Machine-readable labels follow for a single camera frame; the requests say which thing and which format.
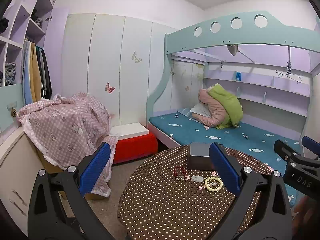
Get cream bead bracelet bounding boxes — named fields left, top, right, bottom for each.
left=204, top=176, right=224, bottom=193

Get dark metal jewelry box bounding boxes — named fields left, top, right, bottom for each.
left=187, top=142, right=215, bottom=171

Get red bead bracelet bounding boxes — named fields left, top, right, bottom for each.
left=173, top=165, right=189, bottom=182

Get person's right hand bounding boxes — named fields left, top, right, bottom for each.
left=292, top=196, right=314, bottom=235

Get cream drawer cabinet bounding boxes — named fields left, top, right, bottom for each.
left=0, top=127, right=43, bottom=235

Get green quilted blanket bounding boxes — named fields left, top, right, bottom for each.
left=207, top=83, right=243, bottom=129

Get pink padded jacket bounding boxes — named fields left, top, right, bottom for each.
left=192, top=88, right=227, bottom=127

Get pink checked cloth cover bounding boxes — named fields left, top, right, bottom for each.
left=17, top=92, right=119, bottom=197

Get white pillow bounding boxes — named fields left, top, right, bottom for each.
left=190, top=102, right=211, bottom=118

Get red storage ottoman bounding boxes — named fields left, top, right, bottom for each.
left=113, top=133, right=158, bottom=164

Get blue candy print mattress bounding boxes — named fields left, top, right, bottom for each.
left=149, top=108, right=304, bottom=205

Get brown polka dot tablecloth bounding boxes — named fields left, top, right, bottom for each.
left=117, top=144, right=273, bottom=240

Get white board on ottoman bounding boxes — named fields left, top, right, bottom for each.
left=110, top=122, right=149, bottom=140

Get hanging clothes row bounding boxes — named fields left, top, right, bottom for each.
left=21, top=39, right=53, bottom=105

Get white wardrobe doors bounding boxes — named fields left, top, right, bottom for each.
left=61, top=14, right=174, bottom=126

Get lilac open shelf unit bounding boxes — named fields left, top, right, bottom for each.
left=1, top=0, right=54, bottom=87

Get lilac bed wall shelves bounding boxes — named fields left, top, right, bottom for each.
left=204, top=69, right=310, bottom=117

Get wire clothes hanger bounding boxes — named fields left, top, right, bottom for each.
left=276, top=69, right=303, bottom=83

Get teal bunk bed frame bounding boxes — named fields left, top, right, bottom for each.
left=146, top=11, right=319, bottom=140

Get pink butterfly wall sticker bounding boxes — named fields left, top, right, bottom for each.
left=105, top=82, right=115, bottom=94

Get pale butterfly wall sticker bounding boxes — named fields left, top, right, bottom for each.
left=131, top=51, right=142, bottom=63

